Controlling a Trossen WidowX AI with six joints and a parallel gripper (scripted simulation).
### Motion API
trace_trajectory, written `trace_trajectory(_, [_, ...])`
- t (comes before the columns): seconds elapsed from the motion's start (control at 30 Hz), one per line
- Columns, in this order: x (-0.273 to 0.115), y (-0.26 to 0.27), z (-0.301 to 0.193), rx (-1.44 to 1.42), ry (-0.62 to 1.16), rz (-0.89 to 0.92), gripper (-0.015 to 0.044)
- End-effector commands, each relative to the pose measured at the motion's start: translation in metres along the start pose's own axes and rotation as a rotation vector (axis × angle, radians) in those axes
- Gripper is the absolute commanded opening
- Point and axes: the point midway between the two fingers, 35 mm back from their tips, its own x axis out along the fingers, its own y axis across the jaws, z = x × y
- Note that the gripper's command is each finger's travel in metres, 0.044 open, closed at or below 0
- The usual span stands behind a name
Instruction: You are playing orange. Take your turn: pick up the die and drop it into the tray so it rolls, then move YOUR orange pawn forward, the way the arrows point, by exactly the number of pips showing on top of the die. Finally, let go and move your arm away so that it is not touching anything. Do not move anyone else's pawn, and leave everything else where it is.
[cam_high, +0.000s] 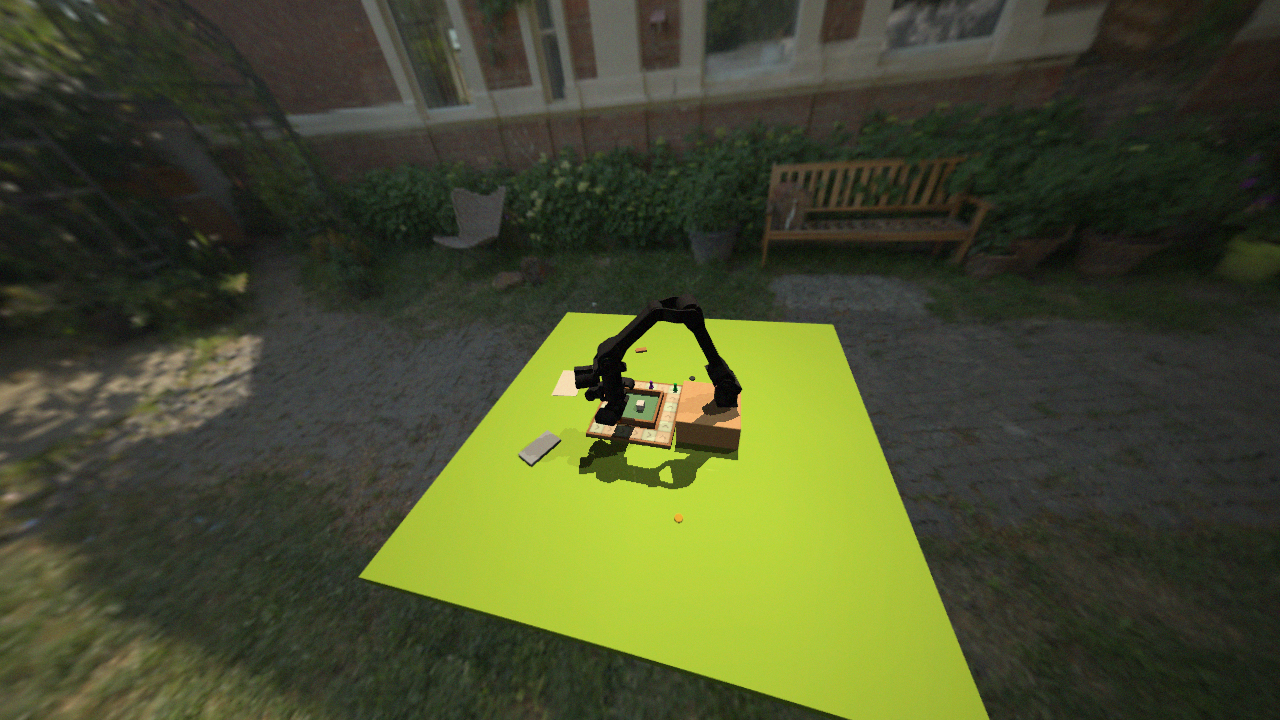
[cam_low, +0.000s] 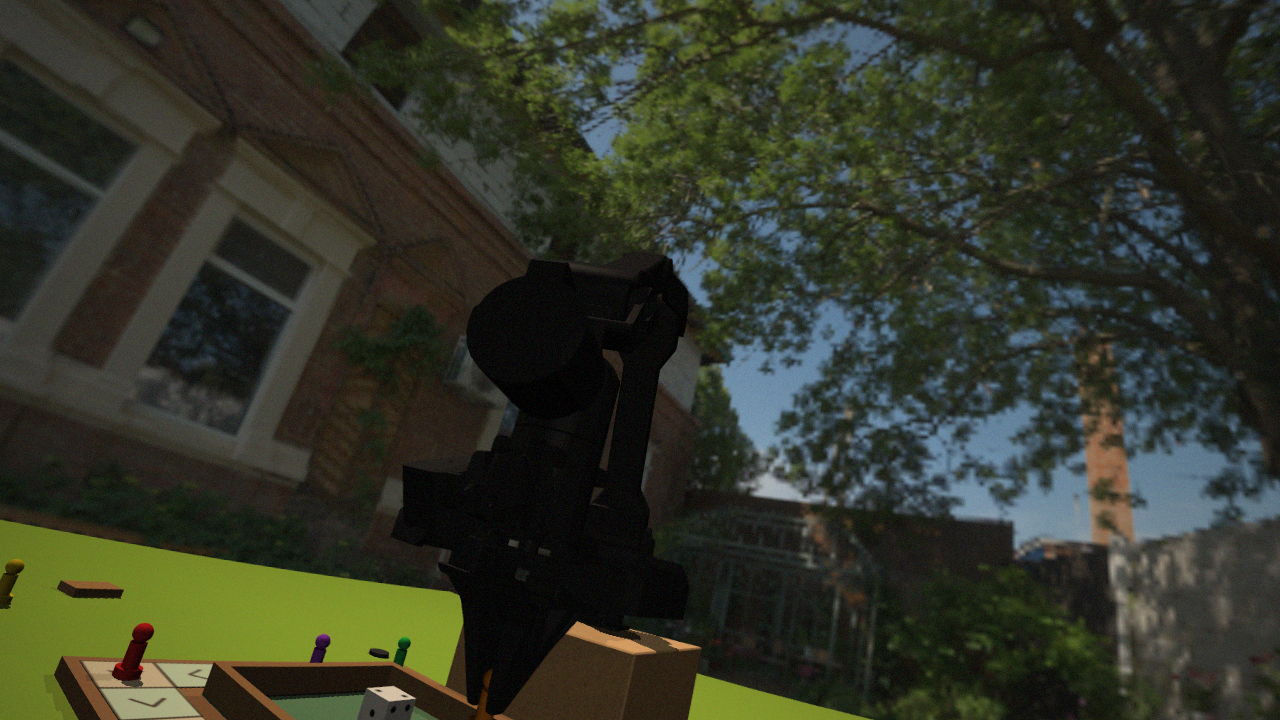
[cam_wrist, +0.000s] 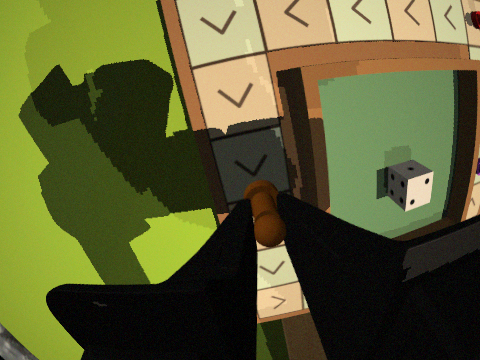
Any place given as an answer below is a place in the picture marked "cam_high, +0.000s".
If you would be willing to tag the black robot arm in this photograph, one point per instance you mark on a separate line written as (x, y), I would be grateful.
(607, 362)

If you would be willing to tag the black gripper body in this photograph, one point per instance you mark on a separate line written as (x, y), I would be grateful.
(615, 396)

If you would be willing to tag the grey flat square tile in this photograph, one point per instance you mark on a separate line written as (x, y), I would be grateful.
(539, 447)

